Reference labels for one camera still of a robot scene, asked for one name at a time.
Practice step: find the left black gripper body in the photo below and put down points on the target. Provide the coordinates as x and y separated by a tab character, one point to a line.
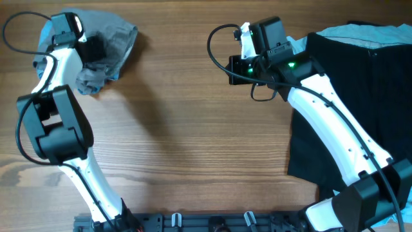
96	49

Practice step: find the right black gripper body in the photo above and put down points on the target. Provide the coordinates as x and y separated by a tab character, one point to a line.
252	67

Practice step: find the grey cotton shorts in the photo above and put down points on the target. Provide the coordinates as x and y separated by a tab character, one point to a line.
109	38

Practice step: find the blue denim jeans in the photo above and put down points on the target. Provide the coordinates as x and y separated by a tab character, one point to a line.
94	75

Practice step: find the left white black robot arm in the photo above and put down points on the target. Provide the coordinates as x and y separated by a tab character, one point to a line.
57	127

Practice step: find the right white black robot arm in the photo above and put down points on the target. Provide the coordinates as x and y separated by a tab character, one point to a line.
376	186

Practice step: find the black shorts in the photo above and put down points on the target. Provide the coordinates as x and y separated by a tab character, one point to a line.
370	96

